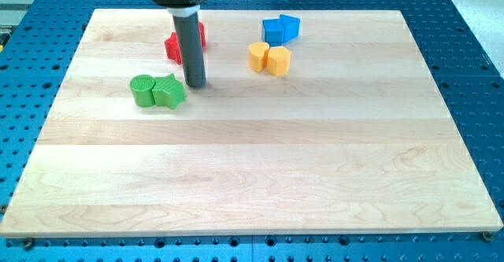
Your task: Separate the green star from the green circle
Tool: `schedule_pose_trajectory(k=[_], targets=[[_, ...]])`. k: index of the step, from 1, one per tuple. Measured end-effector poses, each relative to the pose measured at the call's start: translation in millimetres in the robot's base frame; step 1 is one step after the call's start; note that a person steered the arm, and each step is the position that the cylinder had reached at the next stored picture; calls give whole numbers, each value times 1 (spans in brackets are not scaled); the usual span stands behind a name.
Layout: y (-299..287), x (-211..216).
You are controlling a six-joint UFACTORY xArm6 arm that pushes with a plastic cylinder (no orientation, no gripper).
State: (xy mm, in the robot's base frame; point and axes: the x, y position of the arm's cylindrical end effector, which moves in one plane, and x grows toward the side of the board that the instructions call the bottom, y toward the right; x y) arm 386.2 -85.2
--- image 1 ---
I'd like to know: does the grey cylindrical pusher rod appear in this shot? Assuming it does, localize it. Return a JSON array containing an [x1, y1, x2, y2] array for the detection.
[[168, 5, 206, 88]]

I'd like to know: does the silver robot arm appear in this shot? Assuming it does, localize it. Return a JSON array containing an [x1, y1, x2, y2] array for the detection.
[[151, 0, 207, 88]]

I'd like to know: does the red star block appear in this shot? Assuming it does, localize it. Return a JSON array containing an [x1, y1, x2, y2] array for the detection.
[[164, 32, 182, 65]]

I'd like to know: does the green star block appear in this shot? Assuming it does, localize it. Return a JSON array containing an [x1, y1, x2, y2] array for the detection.
[[152, 74, 186, 109]]

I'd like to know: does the green circle block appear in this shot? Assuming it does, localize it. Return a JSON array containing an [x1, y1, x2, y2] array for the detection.
[[129, 75, 155, 107]]

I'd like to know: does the red block behind rod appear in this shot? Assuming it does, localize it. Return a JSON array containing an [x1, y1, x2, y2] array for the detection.
[[198, 22, 206, 48]]

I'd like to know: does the yellow heart block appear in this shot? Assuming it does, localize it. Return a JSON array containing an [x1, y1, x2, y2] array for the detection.
[[248, 42, 270, 72]]

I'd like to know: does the blue cube block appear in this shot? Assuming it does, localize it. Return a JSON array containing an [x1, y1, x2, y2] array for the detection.
[[262, 18, 284, 46]]

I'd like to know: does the yellow pentagon block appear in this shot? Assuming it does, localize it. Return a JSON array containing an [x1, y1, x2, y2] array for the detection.
[[266, 46, 291, 76]]

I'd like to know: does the blue pentagon block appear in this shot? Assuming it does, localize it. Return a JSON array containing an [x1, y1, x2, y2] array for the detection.
[[280, 14, 301, 43]]

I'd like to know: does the light wooden board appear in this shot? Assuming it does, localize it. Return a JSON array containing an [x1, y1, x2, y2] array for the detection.
[[1, 9, 502, 238]]

